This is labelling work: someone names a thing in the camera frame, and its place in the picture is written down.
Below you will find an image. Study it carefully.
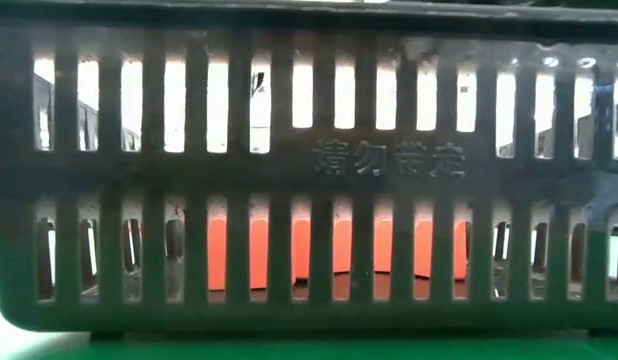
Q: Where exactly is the green table mat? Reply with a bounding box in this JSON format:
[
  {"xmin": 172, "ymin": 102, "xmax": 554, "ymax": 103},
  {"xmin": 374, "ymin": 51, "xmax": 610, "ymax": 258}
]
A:
[{"xmin": 0, "ymin": 329, "xmax": 618, "ymax": 360}]

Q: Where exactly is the red arch foam block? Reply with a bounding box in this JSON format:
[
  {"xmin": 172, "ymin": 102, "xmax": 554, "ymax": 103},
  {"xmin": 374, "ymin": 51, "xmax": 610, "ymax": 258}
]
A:
[{"xmin": 207, "ymin": 215, "xmax": 469, "ymax": 294}]

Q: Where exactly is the black slotted plastic basket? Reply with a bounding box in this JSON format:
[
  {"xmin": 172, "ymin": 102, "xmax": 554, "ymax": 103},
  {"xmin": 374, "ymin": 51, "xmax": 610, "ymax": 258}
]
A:
[{"xmin": 0, "ymin": 0, "xmax": 618, "ymax": 342}]

